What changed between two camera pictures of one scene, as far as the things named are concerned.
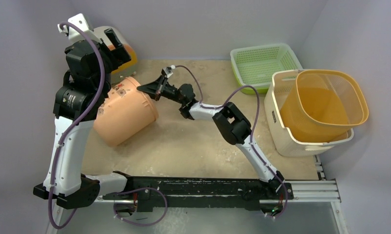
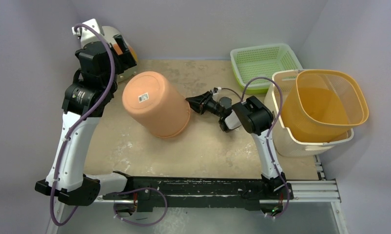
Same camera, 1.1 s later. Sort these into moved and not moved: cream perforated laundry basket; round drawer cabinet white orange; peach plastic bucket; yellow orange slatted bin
Moved: peach plastic bucket
Not moved: cream perforated laundry basket; round drawer cabinet white orange; yellow orange slatted bin
